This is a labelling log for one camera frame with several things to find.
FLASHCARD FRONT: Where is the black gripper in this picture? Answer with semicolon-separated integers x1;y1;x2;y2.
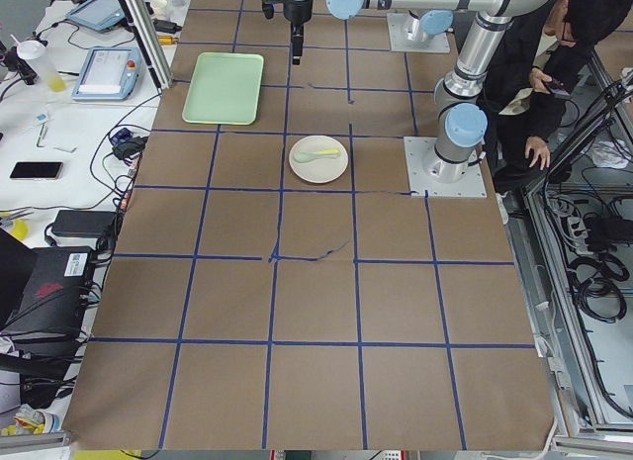
260;0;314;65

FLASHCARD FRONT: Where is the white round plate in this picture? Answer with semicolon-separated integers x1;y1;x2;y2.
289;136;349;184

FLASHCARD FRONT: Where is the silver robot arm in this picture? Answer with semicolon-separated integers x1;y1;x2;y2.
318;0;546;184
405;9;454;45

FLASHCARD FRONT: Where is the person's right hand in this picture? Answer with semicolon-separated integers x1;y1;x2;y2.
528;67;552;94

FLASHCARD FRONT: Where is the person's left hand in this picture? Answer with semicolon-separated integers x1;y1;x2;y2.
524;137;551;170

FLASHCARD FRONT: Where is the light green tray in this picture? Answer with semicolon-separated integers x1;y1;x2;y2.
182;52;264;126

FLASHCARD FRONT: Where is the light green plastic spoon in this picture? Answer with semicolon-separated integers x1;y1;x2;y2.
293;150;340;163

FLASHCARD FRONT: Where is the brass cylinder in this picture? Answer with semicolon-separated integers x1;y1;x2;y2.
157;36;178;46

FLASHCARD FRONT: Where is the white paper cup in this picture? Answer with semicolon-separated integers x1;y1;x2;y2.
149;0;170;21

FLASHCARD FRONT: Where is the near teach pendant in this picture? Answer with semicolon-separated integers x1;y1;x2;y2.
71;46;142;101

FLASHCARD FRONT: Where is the teach pendant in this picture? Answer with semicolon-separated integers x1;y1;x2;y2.
65;0;125;33
71;46;142;101

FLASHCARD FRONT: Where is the far teach pendant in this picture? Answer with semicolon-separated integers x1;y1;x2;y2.
65;0;125;33

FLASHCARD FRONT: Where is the person in black jacket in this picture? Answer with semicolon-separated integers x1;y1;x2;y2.
478;0;632;195

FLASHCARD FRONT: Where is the plastic bottle yellow liquid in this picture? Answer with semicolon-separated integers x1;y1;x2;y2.
17;40;66;92

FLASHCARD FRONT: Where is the phone in person's hand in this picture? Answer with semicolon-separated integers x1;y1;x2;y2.
543;78;571;100

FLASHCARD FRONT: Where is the black smartphone on table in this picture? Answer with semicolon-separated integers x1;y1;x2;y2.
10;161;63;180

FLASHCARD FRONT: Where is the black power adapter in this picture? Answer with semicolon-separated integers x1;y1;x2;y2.
50;210;115;238

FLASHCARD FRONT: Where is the black computer box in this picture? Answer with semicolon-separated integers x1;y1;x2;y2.
1;246;96;337

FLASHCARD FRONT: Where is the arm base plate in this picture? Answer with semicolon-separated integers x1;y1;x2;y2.
387;10;454;53
404;137;488;199

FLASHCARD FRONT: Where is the aluminium frame post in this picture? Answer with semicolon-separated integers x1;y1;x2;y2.
118;0;173;90

